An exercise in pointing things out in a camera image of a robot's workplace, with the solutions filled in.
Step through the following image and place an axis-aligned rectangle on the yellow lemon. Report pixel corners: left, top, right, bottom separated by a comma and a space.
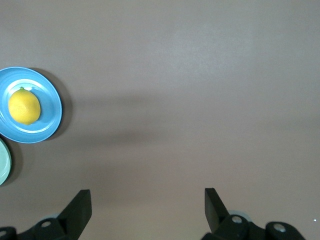
7, 86, 42, 126

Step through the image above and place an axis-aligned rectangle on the blue plate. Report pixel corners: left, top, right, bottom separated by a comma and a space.
0, 66, 63, 144

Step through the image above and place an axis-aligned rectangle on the light green plate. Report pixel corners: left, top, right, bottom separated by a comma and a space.
0, 137, 13, 187

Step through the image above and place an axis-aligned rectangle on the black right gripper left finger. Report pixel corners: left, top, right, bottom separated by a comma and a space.
0, 189, 93, 240

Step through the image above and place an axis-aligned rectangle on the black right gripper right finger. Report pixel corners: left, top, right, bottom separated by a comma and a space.
201, 187, 308, 240

